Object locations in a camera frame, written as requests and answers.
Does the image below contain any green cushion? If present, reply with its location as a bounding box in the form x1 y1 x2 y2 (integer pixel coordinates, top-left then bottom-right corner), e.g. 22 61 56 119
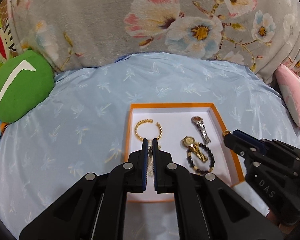
0 49 55 123

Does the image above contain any gold bangle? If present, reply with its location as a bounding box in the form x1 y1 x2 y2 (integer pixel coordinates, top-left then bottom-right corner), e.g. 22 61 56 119
135 119 163 142

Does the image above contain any white pearl bracelet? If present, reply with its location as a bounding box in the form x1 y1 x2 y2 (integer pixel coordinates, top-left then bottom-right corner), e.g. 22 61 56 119
146 142 163 178

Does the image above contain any grey floral blanket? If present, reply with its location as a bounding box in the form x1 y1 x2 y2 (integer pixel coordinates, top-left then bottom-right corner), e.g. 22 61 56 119
7 0 300 85

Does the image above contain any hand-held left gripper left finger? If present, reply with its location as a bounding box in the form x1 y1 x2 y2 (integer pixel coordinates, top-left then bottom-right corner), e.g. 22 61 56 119
19 138 150 240

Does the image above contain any colourful cartoon printed bedsheet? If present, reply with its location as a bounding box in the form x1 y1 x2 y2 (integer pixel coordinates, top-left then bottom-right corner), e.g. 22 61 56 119
0 2 33 160

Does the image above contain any silver wristwatch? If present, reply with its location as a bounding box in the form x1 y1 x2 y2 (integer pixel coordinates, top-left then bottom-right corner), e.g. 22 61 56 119
191 116 212 144

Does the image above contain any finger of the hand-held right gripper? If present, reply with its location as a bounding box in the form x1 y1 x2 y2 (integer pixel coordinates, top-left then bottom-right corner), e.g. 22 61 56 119
232 129 300 161
224 132 300 180

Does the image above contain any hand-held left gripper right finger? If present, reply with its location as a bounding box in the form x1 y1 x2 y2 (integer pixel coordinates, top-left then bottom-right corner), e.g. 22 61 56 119
152 138 283 240

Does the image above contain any gold wristwatch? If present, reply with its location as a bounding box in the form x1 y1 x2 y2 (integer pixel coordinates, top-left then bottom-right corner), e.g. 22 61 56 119
182 136 208 163

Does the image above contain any orange shallow cardboard box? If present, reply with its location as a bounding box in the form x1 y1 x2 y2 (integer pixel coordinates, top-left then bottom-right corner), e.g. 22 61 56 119
126 102 247 203

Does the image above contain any pink pillow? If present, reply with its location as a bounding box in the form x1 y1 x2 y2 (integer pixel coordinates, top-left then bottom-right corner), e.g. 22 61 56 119
275 64 300 130

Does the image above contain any black bead bracelet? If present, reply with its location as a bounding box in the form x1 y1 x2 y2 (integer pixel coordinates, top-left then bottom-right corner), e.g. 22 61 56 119
186 142 215 174

